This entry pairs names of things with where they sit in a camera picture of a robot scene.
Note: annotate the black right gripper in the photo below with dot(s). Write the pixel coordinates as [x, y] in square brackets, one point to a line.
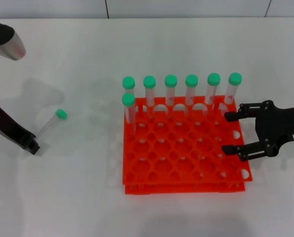
[272, 126]

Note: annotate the orange plastic test tube rack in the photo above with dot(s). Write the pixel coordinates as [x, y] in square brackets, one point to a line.
[161, 190]

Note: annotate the clear test tube green cap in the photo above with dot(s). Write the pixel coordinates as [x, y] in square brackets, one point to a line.
[171, 80]
[149, 81]
[61, 114]
[191, 80]
[128, 82]
[128, 98]
[235, 78]
[213, 78]

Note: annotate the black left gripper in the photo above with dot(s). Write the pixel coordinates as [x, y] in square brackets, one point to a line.
[8, 126]

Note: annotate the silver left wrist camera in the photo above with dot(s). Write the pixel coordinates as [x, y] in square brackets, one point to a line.
[14, 48]

